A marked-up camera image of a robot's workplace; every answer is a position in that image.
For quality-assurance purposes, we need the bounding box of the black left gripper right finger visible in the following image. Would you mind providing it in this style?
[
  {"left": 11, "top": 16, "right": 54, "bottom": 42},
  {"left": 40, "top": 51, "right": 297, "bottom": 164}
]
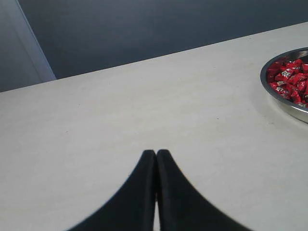
[{"left": 157, "top": 149, "right": 249, "bottom": 231}]

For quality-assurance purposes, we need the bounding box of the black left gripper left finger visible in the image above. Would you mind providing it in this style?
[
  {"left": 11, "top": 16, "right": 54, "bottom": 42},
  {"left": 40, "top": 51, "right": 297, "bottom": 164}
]
[{"left": 70, "top": 150, "right": 157, "bottom": 231}]

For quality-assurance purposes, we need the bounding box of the round steel plate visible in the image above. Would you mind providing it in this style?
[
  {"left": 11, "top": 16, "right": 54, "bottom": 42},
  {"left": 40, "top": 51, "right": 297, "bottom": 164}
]
[{"left": 260, "top": 47, "right": 308, "bottom": 123}]

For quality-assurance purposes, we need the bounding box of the pile of red candies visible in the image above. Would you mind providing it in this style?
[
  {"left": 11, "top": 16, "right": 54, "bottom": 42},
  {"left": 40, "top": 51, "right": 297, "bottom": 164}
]
[{"left": 266, "top": 58, "right": 308, "bottom": 108}]

